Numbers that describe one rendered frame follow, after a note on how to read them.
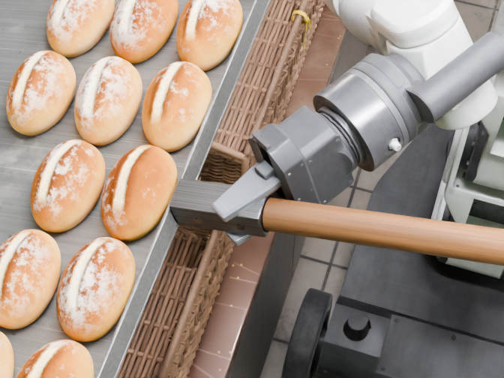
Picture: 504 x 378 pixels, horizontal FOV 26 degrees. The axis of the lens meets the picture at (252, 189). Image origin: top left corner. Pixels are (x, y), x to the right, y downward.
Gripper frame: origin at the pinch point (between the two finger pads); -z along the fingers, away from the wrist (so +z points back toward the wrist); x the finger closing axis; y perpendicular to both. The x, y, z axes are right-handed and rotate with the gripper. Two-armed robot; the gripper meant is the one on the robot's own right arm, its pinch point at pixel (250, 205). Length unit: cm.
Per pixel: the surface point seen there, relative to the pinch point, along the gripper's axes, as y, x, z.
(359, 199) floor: -69, -118, 43
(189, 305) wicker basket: -25, -43, -6
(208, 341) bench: -28, -59, -6
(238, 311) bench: -29, -59, 0
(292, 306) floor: -57, -116, 16
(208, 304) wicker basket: -31, -55, -3
